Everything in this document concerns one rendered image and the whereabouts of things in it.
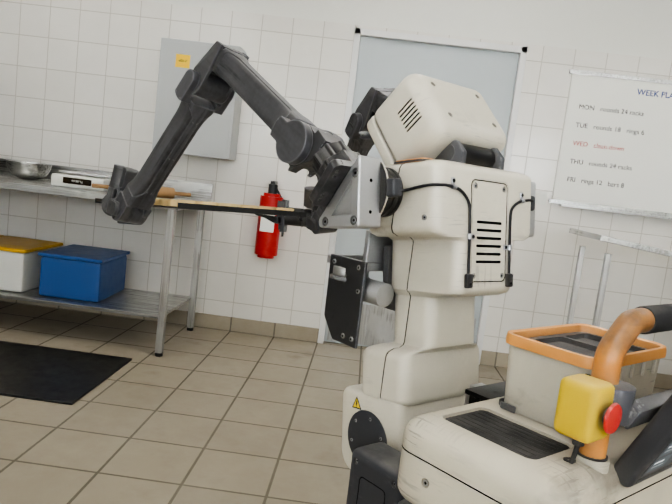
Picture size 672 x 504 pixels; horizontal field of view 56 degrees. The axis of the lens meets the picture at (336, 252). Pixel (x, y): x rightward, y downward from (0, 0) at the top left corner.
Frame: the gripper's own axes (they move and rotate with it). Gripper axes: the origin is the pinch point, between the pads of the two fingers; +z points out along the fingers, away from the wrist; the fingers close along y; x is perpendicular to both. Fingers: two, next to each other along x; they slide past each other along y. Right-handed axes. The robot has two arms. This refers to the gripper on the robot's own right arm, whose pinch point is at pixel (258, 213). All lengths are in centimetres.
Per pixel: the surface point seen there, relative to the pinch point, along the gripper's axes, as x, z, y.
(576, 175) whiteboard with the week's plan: -221, -157, 39
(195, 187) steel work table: -207, 88, 9
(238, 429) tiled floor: -64, 15, -95
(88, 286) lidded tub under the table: -152, 129, -55
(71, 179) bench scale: -151, 143, 6
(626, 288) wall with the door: -228, -199, -31
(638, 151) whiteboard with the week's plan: -222, -193, 58
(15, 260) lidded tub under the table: -149, 173, -44
